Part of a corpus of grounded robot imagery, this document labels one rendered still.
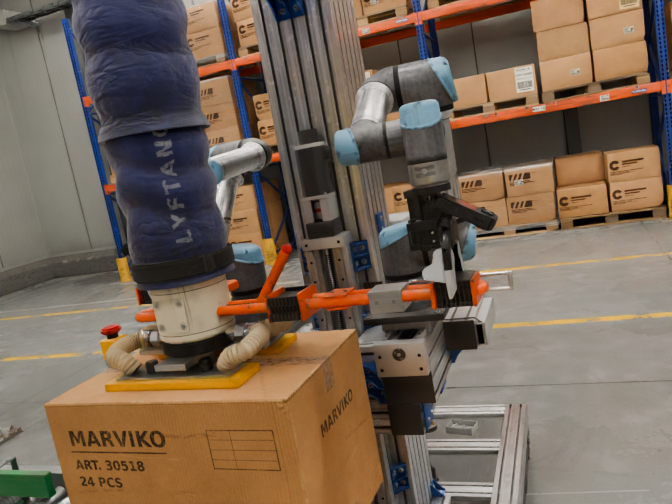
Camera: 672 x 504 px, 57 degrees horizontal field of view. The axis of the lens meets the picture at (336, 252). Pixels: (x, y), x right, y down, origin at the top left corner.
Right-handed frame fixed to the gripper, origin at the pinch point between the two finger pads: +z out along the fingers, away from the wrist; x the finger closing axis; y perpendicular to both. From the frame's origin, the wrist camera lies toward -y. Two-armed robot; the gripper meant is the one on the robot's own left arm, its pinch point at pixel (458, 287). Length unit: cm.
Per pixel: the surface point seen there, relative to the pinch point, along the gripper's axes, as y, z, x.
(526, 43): 21, -137, -837
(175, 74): 49, -50, 4
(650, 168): -105, 53, -713
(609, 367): -28, 118, -252
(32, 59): 888, -311, -814
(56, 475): 153, 60, -30
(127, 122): 58, -43, 11
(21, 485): 159, 59, -21
